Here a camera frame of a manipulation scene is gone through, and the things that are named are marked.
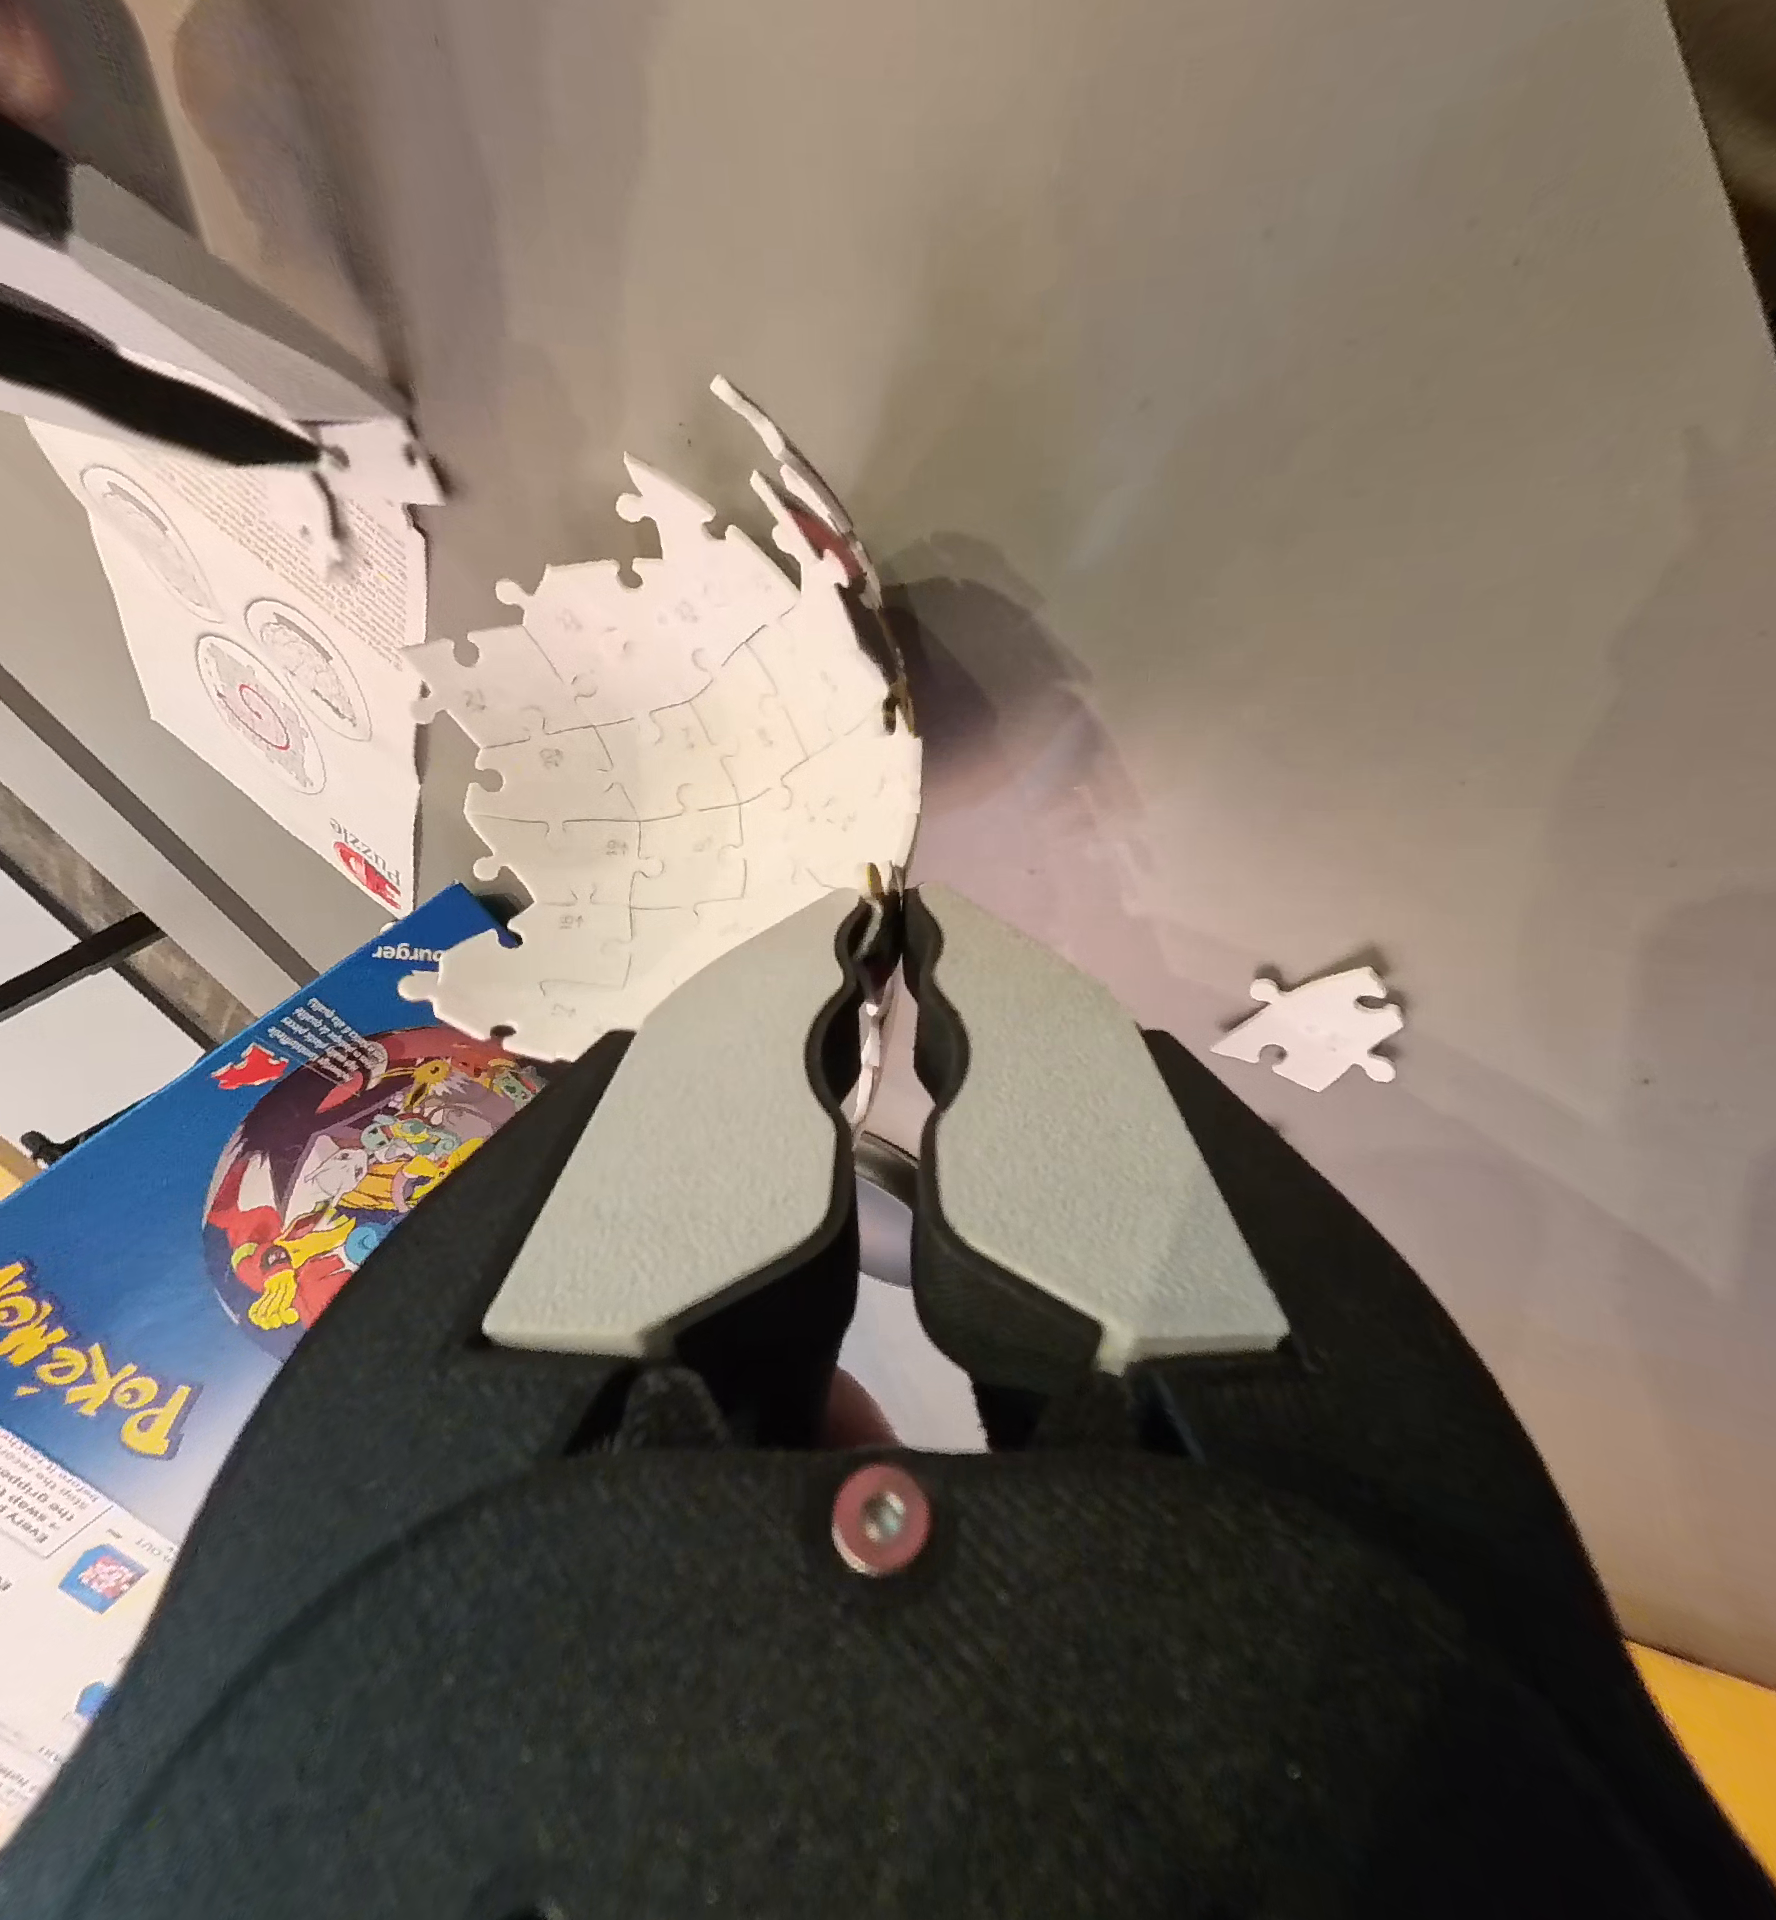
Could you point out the yellow chair seat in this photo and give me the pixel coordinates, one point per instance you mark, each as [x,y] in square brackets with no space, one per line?
[1753,1770]

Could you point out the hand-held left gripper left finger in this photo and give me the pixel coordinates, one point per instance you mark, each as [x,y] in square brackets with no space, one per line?
[681,1171]

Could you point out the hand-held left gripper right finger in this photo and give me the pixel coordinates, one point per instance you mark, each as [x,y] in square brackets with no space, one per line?
[1085,1171]

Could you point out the blue puzzle box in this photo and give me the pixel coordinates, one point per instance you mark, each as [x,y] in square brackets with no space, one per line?
[76,1319]

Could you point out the partly built puzzle ball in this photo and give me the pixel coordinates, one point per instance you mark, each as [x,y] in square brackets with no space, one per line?
[648,783]

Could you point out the white puzzle piece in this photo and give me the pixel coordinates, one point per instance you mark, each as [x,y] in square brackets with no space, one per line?
[1315,1030]
[384,473]

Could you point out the white instruction sheet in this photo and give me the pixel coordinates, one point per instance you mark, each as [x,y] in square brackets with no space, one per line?
[228,599]

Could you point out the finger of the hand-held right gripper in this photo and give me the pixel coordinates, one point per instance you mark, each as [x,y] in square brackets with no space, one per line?
[228,313]
[109,383]

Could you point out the black metal table frame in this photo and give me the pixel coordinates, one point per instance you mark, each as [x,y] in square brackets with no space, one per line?
[50,984]

